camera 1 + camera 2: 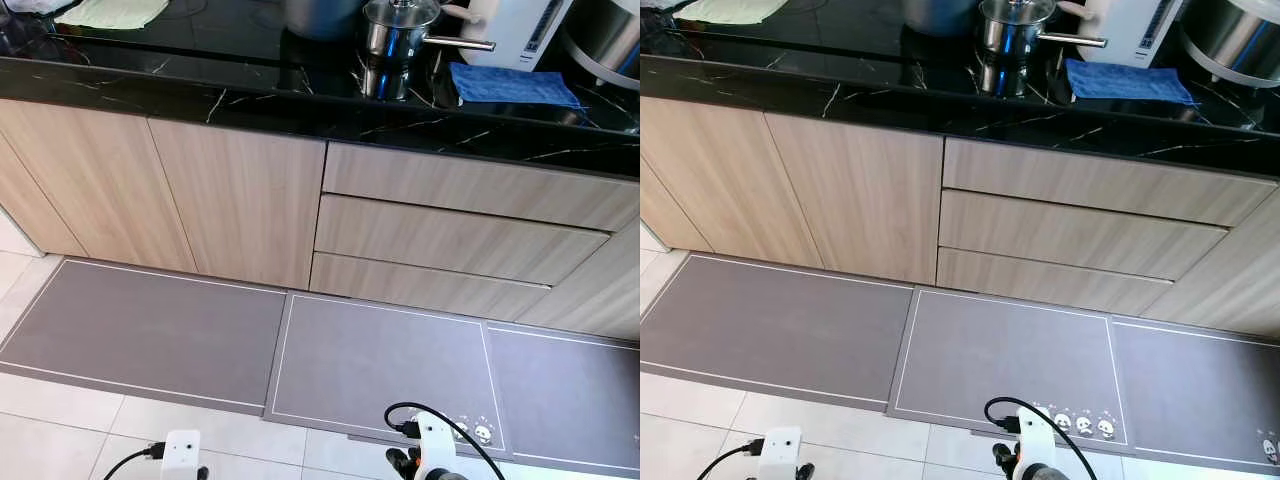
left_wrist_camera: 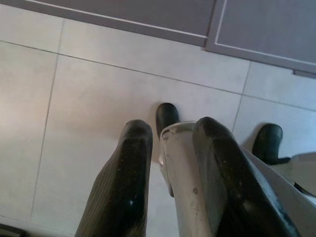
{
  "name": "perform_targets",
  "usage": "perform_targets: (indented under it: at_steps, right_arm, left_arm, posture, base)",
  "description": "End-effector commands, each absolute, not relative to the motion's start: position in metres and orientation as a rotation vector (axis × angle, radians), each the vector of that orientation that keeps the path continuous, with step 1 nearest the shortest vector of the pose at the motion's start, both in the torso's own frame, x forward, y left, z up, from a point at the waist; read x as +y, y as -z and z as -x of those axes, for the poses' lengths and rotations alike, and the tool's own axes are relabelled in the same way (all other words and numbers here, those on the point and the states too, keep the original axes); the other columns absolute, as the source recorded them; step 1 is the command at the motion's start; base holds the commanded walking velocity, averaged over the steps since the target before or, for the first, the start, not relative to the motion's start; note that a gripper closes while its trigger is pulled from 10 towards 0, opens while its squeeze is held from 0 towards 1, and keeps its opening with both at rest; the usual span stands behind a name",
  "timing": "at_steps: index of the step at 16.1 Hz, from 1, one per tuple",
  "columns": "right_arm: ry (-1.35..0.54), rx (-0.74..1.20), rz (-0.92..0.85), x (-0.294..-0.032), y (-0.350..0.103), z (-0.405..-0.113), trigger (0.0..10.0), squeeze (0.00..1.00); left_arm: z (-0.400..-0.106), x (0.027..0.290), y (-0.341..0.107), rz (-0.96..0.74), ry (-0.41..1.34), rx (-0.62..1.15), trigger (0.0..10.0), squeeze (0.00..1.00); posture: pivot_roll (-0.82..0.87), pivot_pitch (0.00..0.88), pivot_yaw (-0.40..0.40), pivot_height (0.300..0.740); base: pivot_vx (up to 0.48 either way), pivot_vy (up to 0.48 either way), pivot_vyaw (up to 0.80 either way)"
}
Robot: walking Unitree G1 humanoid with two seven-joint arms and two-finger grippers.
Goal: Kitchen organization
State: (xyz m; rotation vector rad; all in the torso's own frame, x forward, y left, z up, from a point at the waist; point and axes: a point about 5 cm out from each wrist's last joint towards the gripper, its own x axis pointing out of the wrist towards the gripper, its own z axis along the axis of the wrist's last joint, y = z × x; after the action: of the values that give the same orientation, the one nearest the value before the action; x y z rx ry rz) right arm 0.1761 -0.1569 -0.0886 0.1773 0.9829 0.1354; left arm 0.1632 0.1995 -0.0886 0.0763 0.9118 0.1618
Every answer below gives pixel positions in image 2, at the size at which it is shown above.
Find black robot left foot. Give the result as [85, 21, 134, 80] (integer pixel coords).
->
[155, 102, 180, 139]

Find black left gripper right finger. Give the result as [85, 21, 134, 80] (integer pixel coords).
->
[194, 117, 302, 237]

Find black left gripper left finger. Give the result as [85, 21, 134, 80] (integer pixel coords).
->
[75, 119, 154, 237]

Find grey cabinet door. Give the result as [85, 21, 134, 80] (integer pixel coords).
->
[21, 0, 218, 48]
[204, 0, 316, 79]

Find black robot foot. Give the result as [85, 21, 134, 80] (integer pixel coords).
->
[251, 123, 292, 166]
[155, 102, 180, 139]

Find black robot right foot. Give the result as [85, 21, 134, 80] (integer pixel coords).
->
[251, 123, 292, 166]

